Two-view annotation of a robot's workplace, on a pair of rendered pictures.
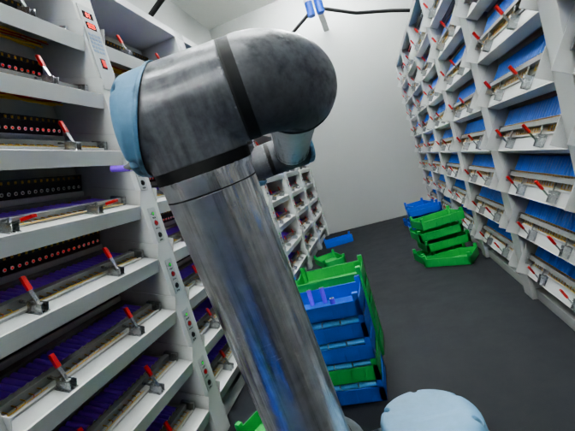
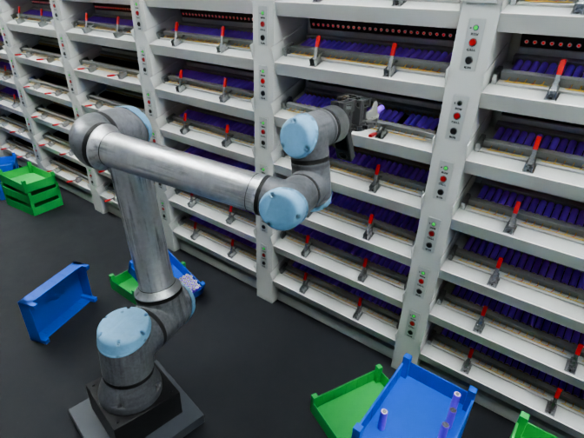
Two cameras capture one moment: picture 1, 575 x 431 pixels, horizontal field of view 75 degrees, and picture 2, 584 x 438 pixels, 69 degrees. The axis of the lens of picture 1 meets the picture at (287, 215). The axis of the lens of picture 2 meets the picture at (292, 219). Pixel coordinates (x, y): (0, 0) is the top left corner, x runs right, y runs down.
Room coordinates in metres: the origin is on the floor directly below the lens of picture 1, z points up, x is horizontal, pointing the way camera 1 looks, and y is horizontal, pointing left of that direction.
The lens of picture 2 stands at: (1.31, -0.80, 1.29)
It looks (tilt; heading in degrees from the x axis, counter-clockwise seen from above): 28 degrees down; 112
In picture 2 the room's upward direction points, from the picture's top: 2 degrees clockwise
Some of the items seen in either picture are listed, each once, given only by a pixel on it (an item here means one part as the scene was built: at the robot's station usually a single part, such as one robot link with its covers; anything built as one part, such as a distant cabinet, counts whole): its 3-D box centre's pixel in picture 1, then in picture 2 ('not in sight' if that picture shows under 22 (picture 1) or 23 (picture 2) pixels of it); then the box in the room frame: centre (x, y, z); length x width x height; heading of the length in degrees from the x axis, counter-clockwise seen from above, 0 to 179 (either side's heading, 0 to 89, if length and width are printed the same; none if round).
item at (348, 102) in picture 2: not in sight; (347, 116); (1.04, 0.25, 1.02); 0.12 x 0.08 x 0.09; 75
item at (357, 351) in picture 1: (333, 340); not in sight; (1.36, -0.03, 0.20); 0.30 x 0.20 x 0.08; 75
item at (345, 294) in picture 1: (321, 301); (415, 417); (1.36, -0.03, 0.36); 0.30 x 0.20 x 0.08; 75
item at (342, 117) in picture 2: not in sight; (328, 124); (1.02, 0.17, 1.01); 0.10 x 0.05 x 0.09; 165
